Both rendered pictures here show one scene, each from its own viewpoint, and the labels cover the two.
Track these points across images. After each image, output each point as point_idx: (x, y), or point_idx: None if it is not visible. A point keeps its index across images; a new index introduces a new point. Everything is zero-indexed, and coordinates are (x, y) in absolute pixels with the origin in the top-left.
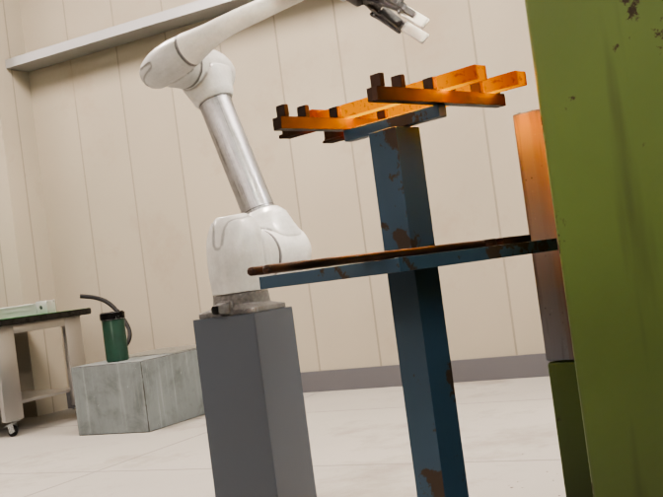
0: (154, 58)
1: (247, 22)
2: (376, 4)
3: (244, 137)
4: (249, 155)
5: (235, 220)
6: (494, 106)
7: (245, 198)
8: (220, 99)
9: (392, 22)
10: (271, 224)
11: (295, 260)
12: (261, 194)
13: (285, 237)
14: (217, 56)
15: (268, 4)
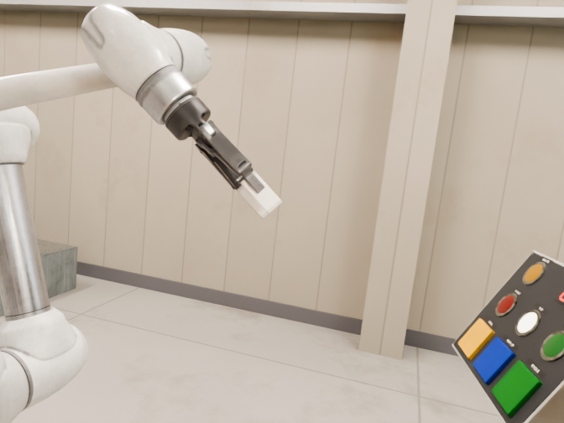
0: None
1: (28, 99)
2: (208, 152)
3: (24, 222)
4: (25, 247)
5: None
6: None
7: (7, 301)
8: (1, 169)
9: (227, 175)
10: (31, 346)
11: (55, 387)
12: (31, 299)
13: (47, 362)
14: (9, 113)
15: (66, 82)
